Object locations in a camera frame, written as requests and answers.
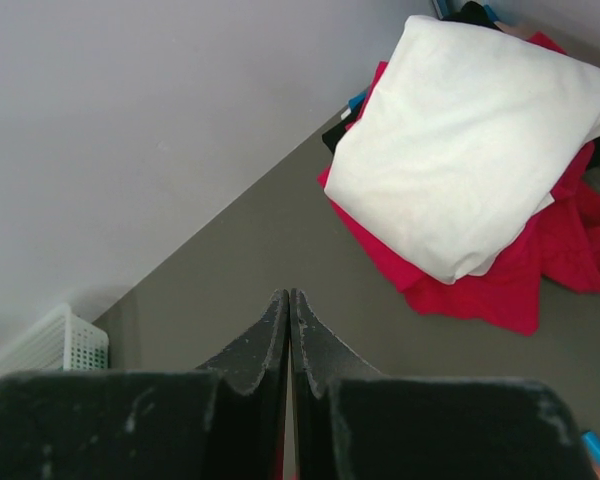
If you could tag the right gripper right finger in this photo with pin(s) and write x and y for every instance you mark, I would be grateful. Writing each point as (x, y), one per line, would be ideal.
(354, 422)

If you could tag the white plastic laundry basket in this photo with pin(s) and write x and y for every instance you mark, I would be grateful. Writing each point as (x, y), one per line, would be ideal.
(61, 341)

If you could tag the folded white t shirt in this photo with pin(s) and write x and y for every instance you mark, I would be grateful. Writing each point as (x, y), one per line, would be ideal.
(461, 142)

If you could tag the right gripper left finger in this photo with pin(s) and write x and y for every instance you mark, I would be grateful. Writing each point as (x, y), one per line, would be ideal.
(221, 420)

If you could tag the folded pink t shirt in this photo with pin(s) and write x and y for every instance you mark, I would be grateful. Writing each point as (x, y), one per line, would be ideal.
(561, 242)

